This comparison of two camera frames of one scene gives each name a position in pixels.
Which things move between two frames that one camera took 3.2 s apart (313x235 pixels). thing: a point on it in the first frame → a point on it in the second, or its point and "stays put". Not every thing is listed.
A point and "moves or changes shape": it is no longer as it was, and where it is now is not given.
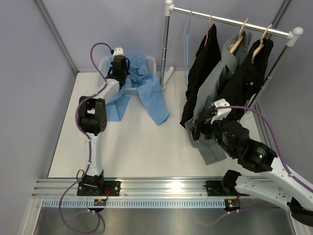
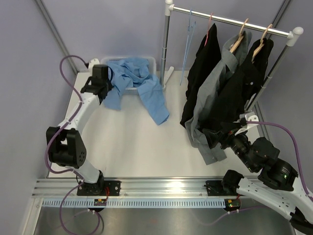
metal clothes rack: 294,35 stays put
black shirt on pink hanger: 208,54 stays put
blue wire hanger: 186,72 → 191,32
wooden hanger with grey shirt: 240,37 stays put
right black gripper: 201,125 → 213,136
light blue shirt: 147,85 moves or changes shape
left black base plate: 114,188 stays put
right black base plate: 215,188 stays put
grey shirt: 236,42 stays put
